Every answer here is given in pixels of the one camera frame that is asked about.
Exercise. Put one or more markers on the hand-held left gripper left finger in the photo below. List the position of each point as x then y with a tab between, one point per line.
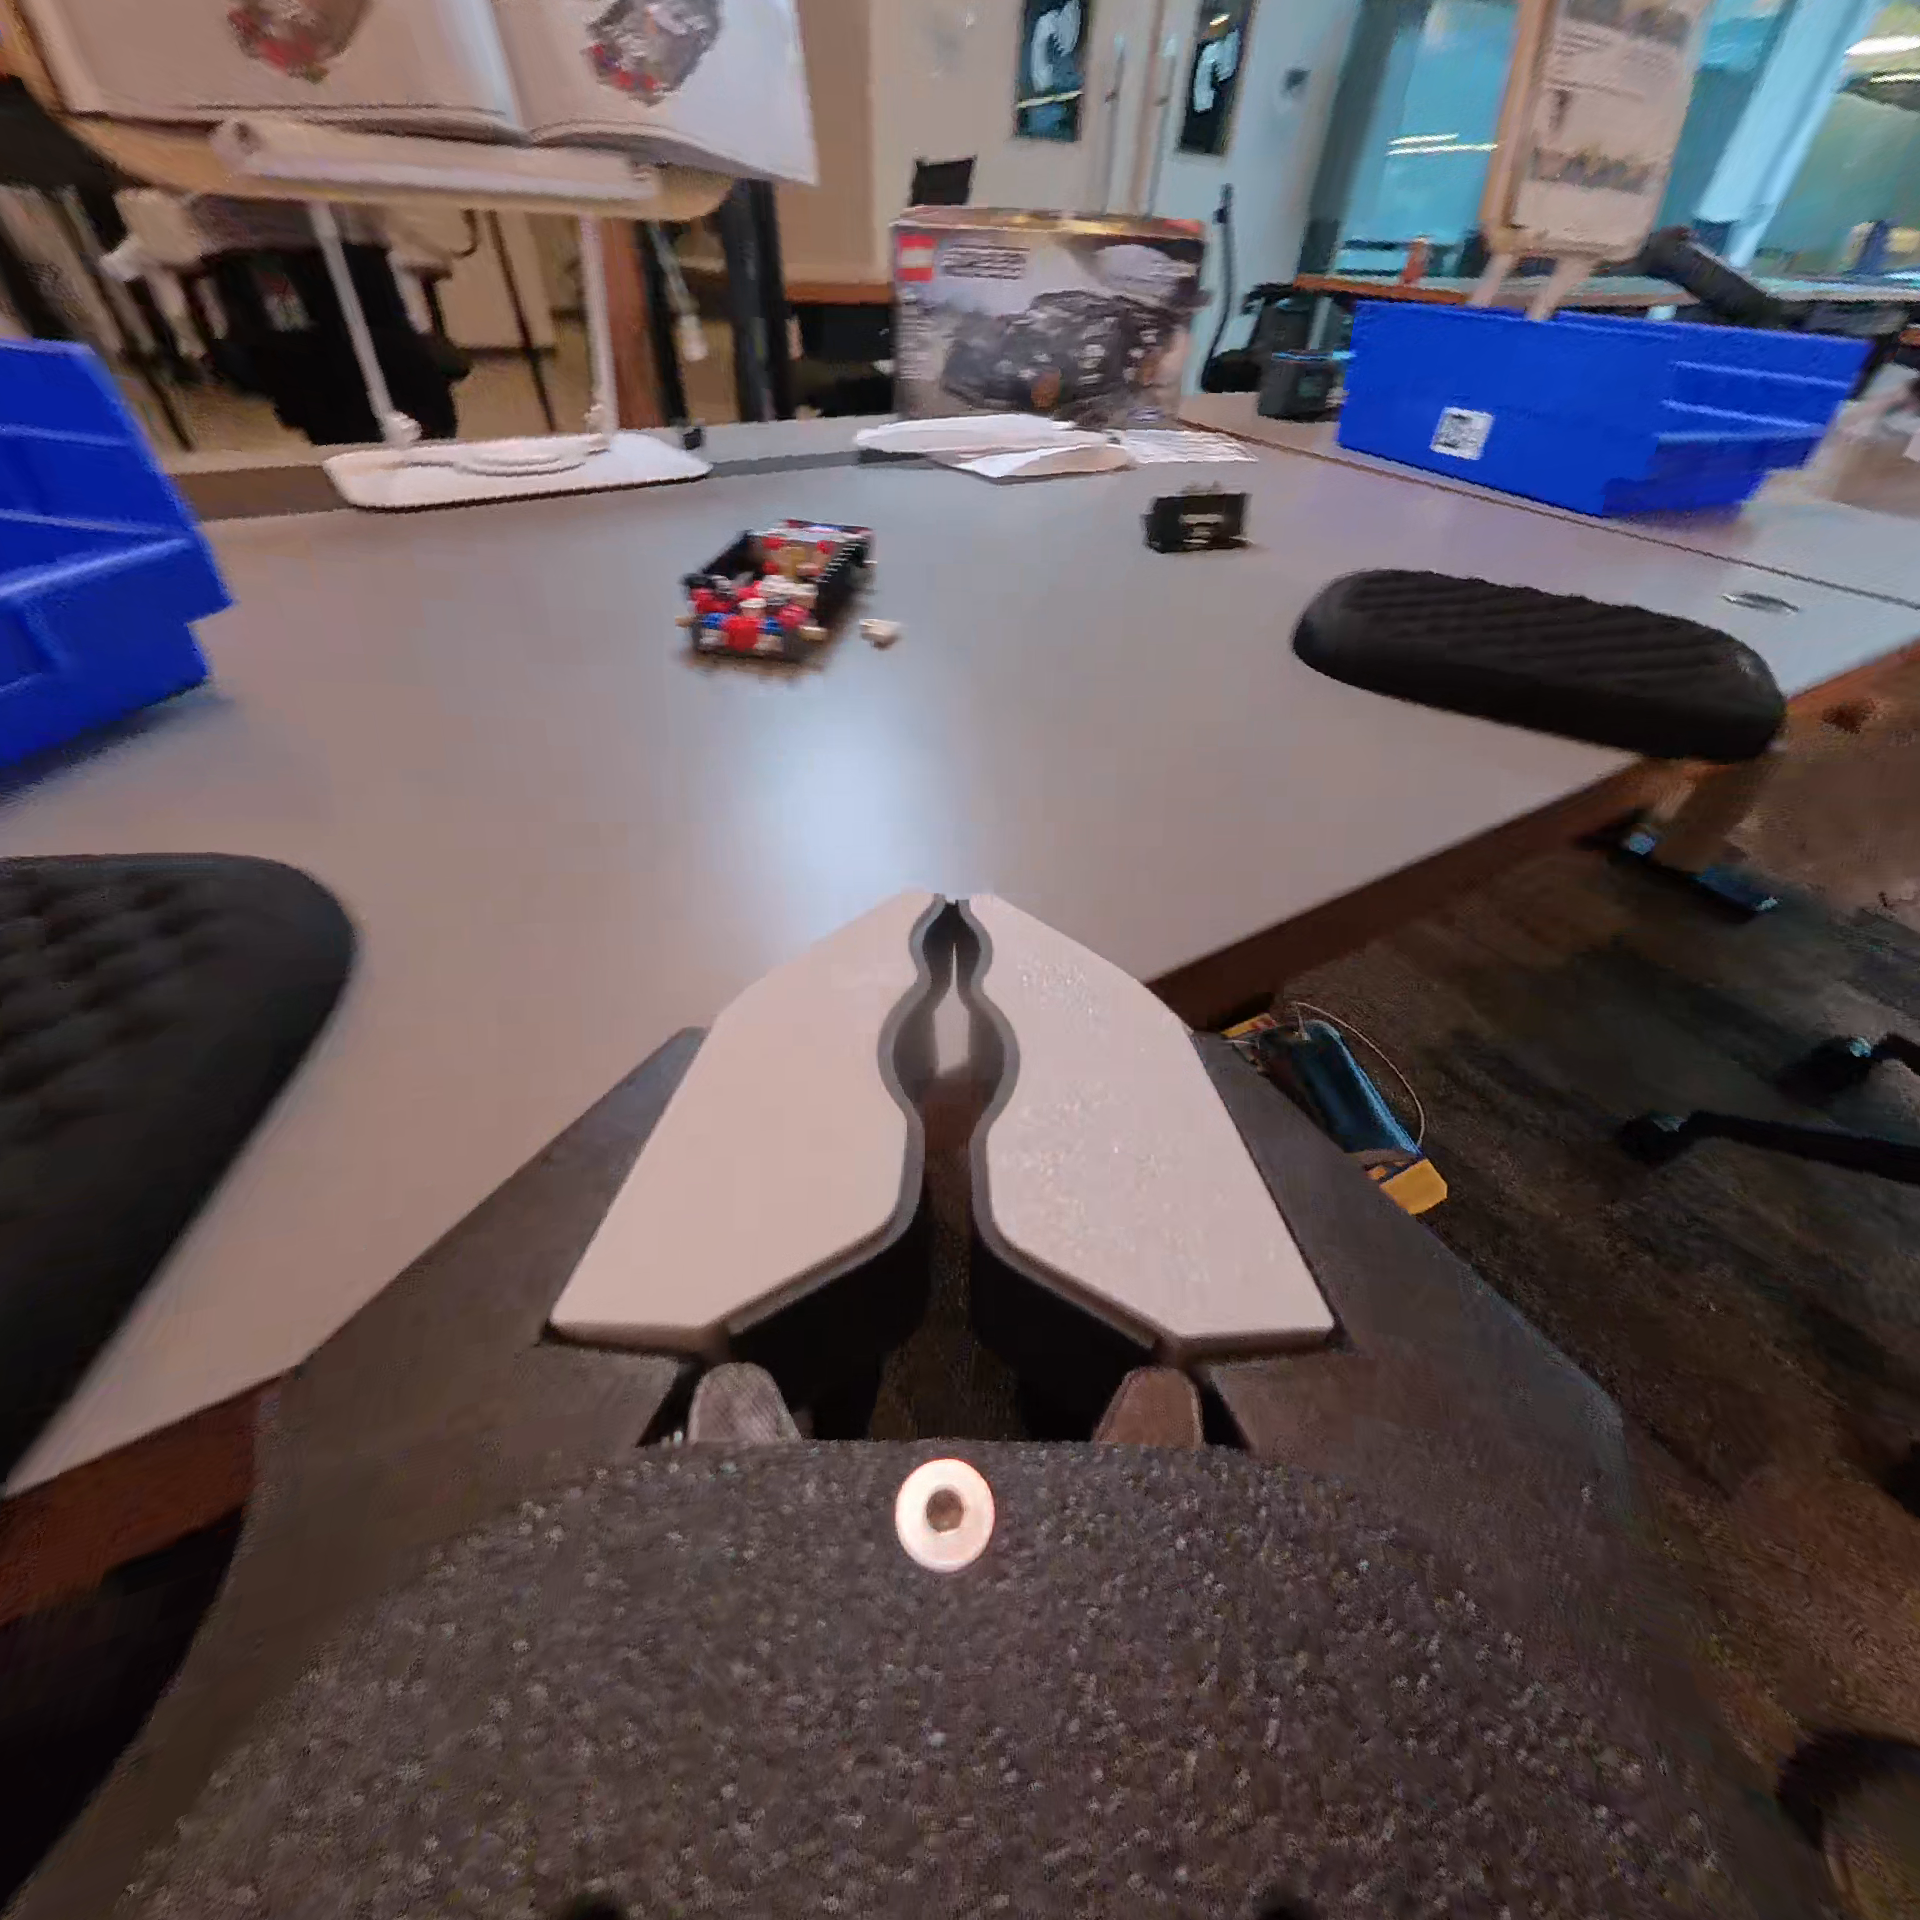
737	1187

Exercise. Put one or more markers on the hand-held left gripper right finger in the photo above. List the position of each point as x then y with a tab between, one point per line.
1154	1187

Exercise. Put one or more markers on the partly built lego car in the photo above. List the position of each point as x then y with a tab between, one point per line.
776	592

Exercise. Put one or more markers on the blue plastic bin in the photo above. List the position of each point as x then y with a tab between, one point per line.
91	555

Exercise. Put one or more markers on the black lego assembly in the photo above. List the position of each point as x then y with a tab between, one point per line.
1195	518

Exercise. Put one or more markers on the lego set box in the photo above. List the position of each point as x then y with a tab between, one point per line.
1052	316

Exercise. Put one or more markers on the yellow and black object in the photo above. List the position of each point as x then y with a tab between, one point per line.
1350	1096

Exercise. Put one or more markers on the black chair base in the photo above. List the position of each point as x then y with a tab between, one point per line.
1772	1133

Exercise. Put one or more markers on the printed white sheet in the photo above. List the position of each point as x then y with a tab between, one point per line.
1186	444

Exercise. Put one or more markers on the white paper bags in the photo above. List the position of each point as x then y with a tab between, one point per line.
1006	444

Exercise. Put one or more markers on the white book stand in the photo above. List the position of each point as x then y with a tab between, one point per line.
510	460

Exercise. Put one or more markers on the small black box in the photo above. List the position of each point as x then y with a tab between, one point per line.
1296	381

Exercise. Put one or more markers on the blue bin with white label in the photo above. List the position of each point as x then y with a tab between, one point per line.
1592	404

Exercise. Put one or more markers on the poster on wooden easel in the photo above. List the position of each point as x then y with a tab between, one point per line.
1592	121

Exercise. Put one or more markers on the open instruction booklet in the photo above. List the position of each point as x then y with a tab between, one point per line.
450	59

